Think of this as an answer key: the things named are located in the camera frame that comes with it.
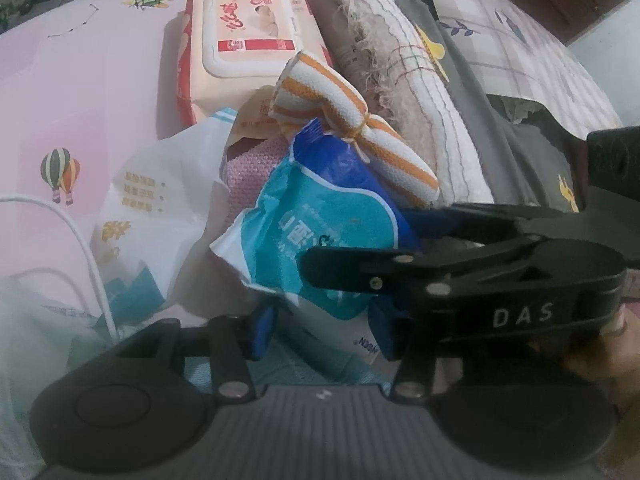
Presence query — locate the white printed snack bag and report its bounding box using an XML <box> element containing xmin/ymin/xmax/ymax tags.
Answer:
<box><xmin>91</xmin><ymin>107</ymin><xmax>238</xmax><ymax>326</ymax></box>

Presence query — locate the blue wet wipes pack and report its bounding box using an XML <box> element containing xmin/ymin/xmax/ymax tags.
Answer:
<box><xmin>210</xmin><ymin>119</ymin><xmax>419</xmax><ymax>364</ymax></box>

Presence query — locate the white plastic shopping bag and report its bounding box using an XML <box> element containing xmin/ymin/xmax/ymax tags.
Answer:
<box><xmin>1</xmin><ymin>278</ymin><xmax>111</xmax><ymax>479</ymax></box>

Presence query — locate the orange striped cloth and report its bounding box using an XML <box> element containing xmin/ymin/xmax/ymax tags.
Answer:
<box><xmin>269</xmin><ymin>50</ymin><xmax>439</xmax><ymax>209</ymax></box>

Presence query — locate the pink knitted cloth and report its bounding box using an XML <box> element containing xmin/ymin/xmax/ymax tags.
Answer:
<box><xmin>222</xmin><ymin>136</ymin><xmax>290</xmax><ymax>231</ymax></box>

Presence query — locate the person's hand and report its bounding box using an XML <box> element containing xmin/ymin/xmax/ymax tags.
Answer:
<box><xmin>562</xmin><ymin>268</ymin><xmax>640</xmax><ymax>411</ymax></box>

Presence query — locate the grey star blanket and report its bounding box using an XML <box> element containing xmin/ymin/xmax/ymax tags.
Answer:
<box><xmin>394</xmin><ymin>0</ymin><xmax>579</xmax><ymax>212</ymax></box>

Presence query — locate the checked patterned bedsheet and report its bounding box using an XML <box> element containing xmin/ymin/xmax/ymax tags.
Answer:
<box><xmin>433</xmin><ymin>0</ymin><xmax>623</xmax><ymax>140</ymax></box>

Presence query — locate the pink wet wipes pack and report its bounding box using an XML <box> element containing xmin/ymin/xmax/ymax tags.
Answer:
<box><xmin>177</xmin><ymin>0</ymin><xmax>332</xmax><ymax>139</ymax></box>

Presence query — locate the pink balloon play mat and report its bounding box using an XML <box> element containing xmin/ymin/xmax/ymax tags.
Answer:
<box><xmin>0</xmin><ymin>0</ymin><xmax>321</xmax><ymax>331</ymax></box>

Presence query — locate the white cable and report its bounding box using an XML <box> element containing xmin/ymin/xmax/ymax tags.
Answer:
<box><xmin>0</xmin><ymin>193</ymin><xmax>122</xmax><ymax>340</ymax></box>

